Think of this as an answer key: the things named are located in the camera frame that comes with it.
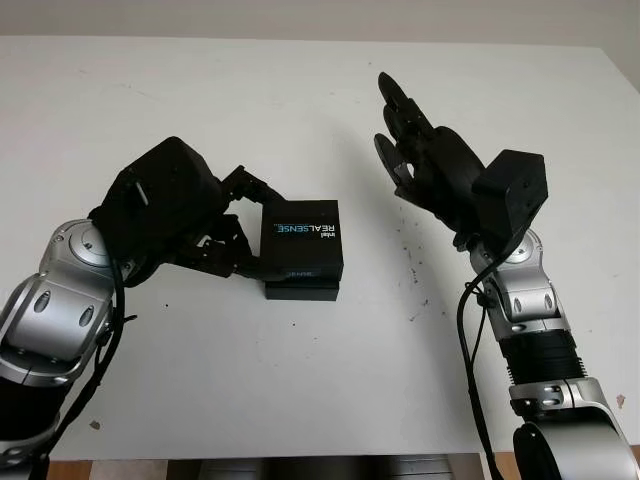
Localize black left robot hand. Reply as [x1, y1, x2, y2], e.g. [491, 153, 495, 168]
[117, 164, 290, 289]

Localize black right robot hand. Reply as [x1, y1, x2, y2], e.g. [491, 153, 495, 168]
[373, 71, 486, 242]

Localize black RealSense box lid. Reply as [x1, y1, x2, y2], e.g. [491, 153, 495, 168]
[257, 199, 346, 282]

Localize black open box base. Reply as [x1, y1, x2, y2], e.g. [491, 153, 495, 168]
[263, 277, 342, 302]

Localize dark robot torso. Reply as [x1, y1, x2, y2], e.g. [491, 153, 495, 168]
[184, 454, 484, 480]

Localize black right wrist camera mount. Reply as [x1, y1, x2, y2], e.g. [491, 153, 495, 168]
[472, 148, 549, 251]

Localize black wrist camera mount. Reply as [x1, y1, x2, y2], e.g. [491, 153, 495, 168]
[472, 148, 549, 251]
[89, 135, 225, 261]

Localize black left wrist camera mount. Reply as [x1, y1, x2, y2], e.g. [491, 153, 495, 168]
[89, 135, 225, 261]

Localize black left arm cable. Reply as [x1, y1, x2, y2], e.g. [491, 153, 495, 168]
[27, 249, 139, 480]

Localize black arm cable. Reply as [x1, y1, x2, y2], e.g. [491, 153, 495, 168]
[27, 249, 139, 480]
[458, 259, 501, 480]

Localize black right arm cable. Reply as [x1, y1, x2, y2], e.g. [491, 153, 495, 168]
[458, 259, 501, 480]

